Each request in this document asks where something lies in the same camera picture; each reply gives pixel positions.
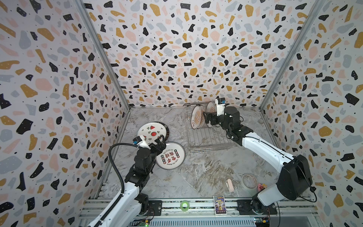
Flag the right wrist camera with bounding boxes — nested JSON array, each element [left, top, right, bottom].
[[215, 97, 226, 116]]

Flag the colourful card pack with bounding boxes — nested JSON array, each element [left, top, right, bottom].
[[213, 195, 227, 215]]

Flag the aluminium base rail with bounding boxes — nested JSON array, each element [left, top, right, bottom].
[[78, 197, 322, 227]]

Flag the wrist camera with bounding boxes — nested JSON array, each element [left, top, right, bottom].
[[133, 135, 150, 149], [215, 97, 226, 116]]

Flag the green tape roll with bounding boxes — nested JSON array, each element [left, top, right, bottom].
[[180, 200, 190, 212]]

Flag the red character white plate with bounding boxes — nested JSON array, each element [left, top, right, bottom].
[[156, 142, 186, 170]]

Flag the pink eraser block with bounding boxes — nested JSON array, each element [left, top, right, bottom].
[[226, 179, 234, 193]]

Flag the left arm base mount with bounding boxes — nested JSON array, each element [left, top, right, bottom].
[[139, 200, 163, 217]]

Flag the pink yellow small toy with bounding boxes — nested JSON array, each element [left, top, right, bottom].
[[257, 183, 267, 192]]

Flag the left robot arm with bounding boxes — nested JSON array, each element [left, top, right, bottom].
[[88, 135, 166, 227]]

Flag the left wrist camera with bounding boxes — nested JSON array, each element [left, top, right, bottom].
[[133, 135, 150, 149]]

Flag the beige patterned plate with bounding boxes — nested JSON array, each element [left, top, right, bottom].
[[205, 102, 216, 128]]

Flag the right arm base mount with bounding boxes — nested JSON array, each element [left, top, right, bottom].
[[236, 199, 278, 215]]

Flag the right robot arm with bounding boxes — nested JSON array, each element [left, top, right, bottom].
[[203, 105, 313, 213]]

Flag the wire dish rack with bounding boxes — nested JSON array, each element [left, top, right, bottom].
[[183, 102, 234, 153]]

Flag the brown patterned plate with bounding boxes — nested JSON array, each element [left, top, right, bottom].
[[190, 105, 202, 130], [199, 105, 206, 129]]

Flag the fruit patterned white plate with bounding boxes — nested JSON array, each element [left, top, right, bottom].
[[137, 122, 166, 144]]

